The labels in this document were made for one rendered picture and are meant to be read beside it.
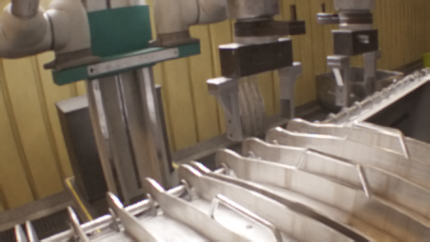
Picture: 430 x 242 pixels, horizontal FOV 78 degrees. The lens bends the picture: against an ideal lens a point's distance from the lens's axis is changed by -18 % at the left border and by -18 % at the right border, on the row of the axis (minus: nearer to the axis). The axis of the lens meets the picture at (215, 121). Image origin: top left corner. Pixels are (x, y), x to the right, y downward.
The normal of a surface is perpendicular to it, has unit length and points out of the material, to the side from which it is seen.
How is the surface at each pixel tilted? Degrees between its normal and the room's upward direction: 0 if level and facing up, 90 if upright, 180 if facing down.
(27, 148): 90
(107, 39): 90
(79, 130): 90
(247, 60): 90
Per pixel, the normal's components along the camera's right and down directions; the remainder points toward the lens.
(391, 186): -0.80, 0.26
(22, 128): 0.60, 0.19
